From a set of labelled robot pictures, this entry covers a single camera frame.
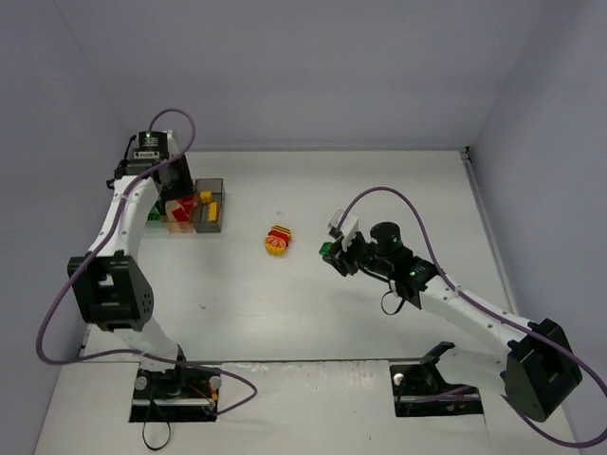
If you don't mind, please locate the yellow long lego brick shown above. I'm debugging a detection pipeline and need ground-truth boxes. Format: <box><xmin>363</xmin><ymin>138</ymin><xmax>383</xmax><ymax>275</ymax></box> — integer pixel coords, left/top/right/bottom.
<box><xmin>207</xmin><ymin>201</ymin><xmax>220</xmax><ymax>223</ymax></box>

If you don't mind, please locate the yellow striped curved lego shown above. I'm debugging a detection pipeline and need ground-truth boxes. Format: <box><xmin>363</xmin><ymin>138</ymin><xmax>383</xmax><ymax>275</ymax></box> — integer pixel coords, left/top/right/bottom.
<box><xmin>270</xmin><ymin>225</ymin><xmax>292</xmax><ymax>241</ymax></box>

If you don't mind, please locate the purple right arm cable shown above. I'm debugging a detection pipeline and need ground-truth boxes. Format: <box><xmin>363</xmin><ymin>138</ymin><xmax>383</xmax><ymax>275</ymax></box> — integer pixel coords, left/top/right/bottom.
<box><xmin>339</xmin><ymin>186</ymin><xmax>607</xmax><ymax>449</ymax></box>

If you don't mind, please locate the grey plastic container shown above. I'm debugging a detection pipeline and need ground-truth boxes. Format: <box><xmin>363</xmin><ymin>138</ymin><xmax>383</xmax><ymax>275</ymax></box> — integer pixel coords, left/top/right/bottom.
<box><xmin>190</xmin><ymin>178</ymin><xmax>226</xmax><ymax>233</ymax></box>

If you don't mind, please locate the yellow butterfly print lego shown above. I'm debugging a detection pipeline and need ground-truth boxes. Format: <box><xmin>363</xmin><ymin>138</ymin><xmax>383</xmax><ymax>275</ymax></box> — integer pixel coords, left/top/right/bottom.
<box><xmin>265</xmin><ymin>235</ymin><xmax>288</xmax><ymax>257</ymax></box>

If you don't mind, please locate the green number two lego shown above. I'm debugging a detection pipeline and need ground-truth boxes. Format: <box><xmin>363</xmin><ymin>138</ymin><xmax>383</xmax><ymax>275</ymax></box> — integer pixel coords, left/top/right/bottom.
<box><xmin>319</xmin><ymin>242</ymin><xmax>333</xmax><ymax>256</ymax></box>

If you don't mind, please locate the red long lego brick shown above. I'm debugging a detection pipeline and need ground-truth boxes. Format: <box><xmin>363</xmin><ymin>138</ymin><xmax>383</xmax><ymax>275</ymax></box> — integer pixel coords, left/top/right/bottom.
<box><xmin>165</xmin><ymin>194</ymin><xmax>198</xmax><ymax>223</ymax></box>

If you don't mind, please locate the clear plastic container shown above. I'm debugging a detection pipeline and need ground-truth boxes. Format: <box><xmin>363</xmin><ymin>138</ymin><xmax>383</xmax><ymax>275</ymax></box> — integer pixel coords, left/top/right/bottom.
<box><xmin>145</xmin><ymin>214</ymin><xmax>166</xmax><ymax>234</ymax></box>

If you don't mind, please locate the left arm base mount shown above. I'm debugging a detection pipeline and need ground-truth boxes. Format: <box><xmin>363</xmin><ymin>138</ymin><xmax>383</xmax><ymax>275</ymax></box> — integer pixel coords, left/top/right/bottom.
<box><xmin>129</xmin><ymin>367</ymin><xmax>222</xmax><ymax>423</ymax></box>

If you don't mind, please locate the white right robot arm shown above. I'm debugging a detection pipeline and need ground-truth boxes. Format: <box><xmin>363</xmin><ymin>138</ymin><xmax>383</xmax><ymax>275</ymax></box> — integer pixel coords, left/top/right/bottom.
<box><xmin>320</xmin><ymin>216</ymin><xmax>582</xmax><ymax>422</ymax></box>

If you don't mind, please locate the yellow small lego brick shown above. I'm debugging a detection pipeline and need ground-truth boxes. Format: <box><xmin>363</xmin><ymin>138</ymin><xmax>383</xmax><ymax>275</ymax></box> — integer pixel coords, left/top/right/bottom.
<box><xmin>199</xmin><ymin>191</ymin><xmax>213</xmax><ymax>204</ymax></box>

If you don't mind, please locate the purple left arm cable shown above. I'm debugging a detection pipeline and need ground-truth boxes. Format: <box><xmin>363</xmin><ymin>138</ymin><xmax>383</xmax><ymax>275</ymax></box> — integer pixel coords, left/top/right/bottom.
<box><xmin>36</xmin><ymin>107</ymin><xmax>258</xmax><ymax>416</ymax></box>

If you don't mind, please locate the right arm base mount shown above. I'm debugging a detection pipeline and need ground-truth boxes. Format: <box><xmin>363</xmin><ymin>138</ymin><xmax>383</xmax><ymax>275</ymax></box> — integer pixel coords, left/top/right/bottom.
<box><xmin>389</xmin><ymin>341</ymin><xmax>484</xmax><ymax>418</ymax></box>

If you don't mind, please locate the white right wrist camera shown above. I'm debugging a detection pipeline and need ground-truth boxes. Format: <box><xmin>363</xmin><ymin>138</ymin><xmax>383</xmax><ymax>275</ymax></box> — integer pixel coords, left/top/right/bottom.
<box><xmin>328</xmin><ymin>209</ymin><xmax>359</xmax><ymax>251</ymax></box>

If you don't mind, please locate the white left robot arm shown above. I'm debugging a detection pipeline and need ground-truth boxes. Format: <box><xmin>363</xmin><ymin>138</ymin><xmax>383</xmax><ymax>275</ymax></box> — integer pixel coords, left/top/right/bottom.
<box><xmin>67</xmin><ymin>130</ymin><xmax>194</xmax><ymax>398</ymax></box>

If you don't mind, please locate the red curved lego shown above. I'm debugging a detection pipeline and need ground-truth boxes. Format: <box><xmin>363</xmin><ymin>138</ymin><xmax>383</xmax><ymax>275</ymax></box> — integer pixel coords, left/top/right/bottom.
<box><xmin>267</xmin><ymin>232</ymin><xmax>290</xmax><ymax>247</ymax></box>

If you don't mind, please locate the tan plastic container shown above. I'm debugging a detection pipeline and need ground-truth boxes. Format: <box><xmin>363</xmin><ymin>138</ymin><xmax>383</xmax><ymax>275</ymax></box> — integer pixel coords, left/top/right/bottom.
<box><xmin>161</xmin><ymin>194</ymin><xmax>198</xmax><ymax>233</ymax></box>

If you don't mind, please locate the green lego in container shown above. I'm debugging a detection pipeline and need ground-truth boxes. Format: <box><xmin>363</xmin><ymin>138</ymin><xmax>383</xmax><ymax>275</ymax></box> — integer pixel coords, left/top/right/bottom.
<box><xmin>147</xmin><ymin>205</ymin><xmax>161</xmax><ymax>222</ymax></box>

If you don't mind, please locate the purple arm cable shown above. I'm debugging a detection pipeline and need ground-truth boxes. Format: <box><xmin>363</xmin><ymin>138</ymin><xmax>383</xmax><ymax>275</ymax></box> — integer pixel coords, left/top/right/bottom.
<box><xmin>339</xmin><ymin>186</ymin><xmax>607</xmax><ymax>449</ymax></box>
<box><xmin>36</xmin><ymin>107</ymin><xmax>258</xmax><ymax>416</ymax></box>

